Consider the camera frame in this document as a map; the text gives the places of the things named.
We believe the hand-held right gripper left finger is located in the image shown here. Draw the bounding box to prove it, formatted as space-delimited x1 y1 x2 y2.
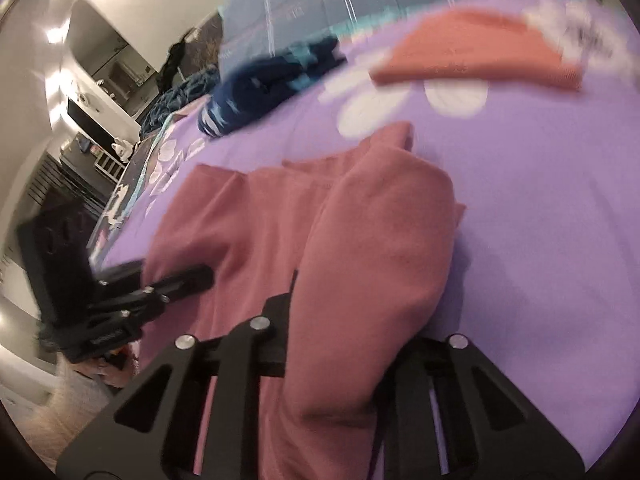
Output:
56 270 301 480

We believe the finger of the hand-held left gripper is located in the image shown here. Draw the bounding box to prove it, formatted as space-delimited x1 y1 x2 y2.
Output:
90 265 216 322
92 259 148 289

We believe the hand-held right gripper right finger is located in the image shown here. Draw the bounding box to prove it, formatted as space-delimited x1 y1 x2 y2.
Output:
370 332 587 480

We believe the pink long-sleeve shirt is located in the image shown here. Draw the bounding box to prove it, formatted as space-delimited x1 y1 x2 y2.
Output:
135 121 468 480

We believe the person's left forearm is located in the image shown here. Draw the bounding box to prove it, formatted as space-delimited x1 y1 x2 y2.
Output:
20 355 113 441

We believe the person's left hand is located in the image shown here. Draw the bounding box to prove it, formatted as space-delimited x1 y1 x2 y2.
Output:
97 347 138 388

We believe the white shelf rack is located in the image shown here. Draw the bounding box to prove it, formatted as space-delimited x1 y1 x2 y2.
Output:
95 152 126 181

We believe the teal fleece blanket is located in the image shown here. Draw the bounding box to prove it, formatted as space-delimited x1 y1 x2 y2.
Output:
139 65 221 136

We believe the purple floral bed sheet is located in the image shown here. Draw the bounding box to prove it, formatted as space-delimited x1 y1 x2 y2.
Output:
90 0 640 466

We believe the navy star-print folded blanket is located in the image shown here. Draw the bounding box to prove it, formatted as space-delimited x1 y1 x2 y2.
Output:
197 35 348 138

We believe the black garment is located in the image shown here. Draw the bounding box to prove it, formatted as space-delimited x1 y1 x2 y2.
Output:
157 27 201 93

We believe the dark branch-print quilt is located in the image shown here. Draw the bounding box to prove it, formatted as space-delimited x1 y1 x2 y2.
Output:
85 10 226 266

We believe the orange folded cloth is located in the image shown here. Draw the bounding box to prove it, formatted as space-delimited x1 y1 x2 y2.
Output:
370 7 586 92

